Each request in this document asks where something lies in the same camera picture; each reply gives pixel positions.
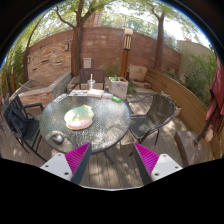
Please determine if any tree trunk right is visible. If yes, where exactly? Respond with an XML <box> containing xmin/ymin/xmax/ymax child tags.
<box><xmin>151</xmin><ymin>6</ymin><xmax>165</xmax><ymax>71</ymax></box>

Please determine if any dark wooden chair back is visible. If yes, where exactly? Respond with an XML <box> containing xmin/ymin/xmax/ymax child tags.
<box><xmin>79</xmin><ymin>69</ymin><xmax>106</xmax><ymax>89</ymax></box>

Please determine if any green bottle on table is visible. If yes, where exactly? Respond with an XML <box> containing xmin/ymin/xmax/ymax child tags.
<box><xmin>112</xmin><ymin>96</ymin><xmax>122</xmax><ymax>102</ymax></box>

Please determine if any plastic cup with straw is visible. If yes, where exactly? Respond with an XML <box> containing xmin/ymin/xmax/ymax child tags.
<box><xmin>87</xmin><ymin>74</ymin><xmax>95</xmax><ymax>90</ymax></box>

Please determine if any round glass patio table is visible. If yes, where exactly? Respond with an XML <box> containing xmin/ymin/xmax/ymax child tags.
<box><xmin>40</xmin><ymin>96</ymin><xmax>131</xmax><ymax>153</ymax></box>

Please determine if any white square planter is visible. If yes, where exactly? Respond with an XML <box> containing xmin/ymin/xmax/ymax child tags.
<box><xmin>107</xmin><ymin>77</ymin><xmax>128</xmax><ymax>100</ymax></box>

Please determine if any tree trunk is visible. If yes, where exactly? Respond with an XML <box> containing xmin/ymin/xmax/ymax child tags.
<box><xmin>151</xmin><ymin>6</ymin><xmax>165</xmax><ymax>71</ymax></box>
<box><xmin>55</xmin><ymin>0</ymin><xmax>99</xmax><ymax>77</ymax></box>

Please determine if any open book on table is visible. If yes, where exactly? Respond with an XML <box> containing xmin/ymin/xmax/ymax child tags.
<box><xmin>69</xmin><ymin>89</ymin><xmax>104</xmax><ymax>98</ymax></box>

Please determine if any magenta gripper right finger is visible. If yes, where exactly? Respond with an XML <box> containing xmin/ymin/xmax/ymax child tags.
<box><xmin>133</xmin><ymin>143</ymin><xmax>182</xmax><ymax>185</ymax></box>

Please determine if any black metal chair left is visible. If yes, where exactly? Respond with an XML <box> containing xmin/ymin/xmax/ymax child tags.
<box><xmin>3</xmin><ymin>95</ymin><xmax>45</xmax><ymax>161</ymax></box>

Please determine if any white wall box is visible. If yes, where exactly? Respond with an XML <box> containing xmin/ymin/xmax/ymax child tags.
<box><xmin>83</xmin><ymin>58</ymin><xmax>92</xmax><ymax>69</ymax></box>

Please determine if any folded red patio umbrella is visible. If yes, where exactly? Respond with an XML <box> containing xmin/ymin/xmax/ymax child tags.
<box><xmin>205</xmin><ymin>59</ymin><xmax>224</xmax><ymax>133</ymax></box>

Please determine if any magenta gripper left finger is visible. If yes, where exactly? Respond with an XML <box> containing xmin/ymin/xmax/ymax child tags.
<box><xmin>41</xmin><ymin>143</ymin><xmax>92</xmax><ymax>185</ymax></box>

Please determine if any tall wooden lamp post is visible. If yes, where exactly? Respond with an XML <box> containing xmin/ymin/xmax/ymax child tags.
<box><xmin>120</xmin><ymin>28</ymin><xmax>133</xmax><ymax>77</ymax></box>

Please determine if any tree trunk centre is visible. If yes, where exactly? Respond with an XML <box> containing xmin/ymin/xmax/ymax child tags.
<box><xmin>55</xmin><ymin>0</ymin><xmax>99</xmax><ymax>77</ymax></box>

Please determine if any black mesh chair right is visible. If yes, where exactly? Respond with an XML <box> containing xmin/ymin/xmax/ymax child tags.
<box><xmin>129</xmin><ymin>93</ymin><xmax>176</xmax><ymax>144</ymax></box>

